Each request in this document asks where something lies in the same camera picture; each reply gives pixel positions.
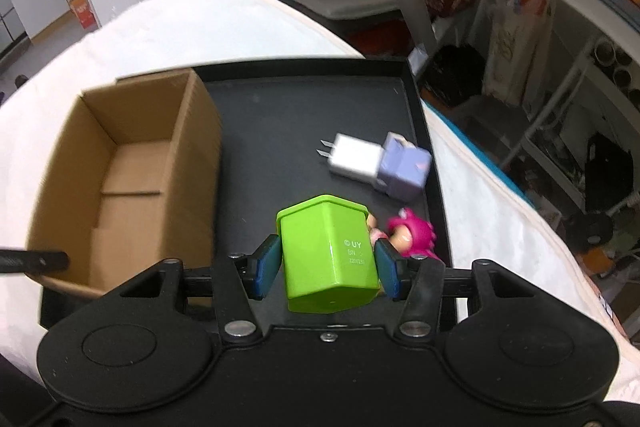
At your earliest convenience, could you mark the pink haired doll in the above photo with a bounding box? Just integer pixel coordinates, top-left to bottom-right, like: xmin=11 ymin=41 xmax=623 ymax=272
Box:
xmin=387 ymin=207 xmax=437 ymax=259

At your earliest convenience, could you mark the brown haired small doll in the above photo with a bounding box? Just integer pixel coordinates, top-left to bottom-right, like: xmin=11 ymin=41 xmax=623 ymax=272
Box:
xmin=367 ymin=213 xmax=388 ymax=248

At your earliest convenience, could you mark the green plastic box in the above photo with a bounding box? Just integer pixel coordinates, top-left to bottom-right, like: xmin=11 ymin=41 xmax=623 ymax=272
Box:
xmin=277 ymin=195 xmax=378 ymax=314

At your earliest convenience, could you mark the lavender toy block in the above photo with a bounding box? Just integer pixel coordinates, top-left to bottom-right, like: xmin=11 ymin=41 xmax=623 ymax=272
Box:
xmin=373 ymin=132 xmax=432 ymax=202

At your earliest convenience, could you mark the white charger plug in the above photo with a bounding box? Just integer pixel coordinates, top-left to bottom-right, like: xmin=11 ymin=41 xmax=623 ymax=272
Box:
xmin=317 ymin=133 xmax=384 ymax=184

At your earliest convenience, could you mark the black tray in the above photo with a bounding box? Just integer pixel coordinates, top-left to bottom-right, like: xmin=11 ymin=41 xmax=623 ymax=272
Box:
xmin=39 ymin=56 xmax=454 ymax=327

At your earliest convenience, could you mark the cardboard box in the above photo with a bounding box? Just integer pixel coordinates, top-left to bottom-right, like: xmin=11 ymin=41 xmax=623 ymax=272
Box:
xmin=26 ymin=68 xmax=222 ymax=298

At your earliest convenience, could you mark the orange carton on floor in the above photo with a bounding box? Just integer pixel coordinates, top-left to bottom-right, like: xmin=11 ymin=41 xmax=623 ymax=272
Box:
xmin=68 ymin=0 xmax=96 ymax=29

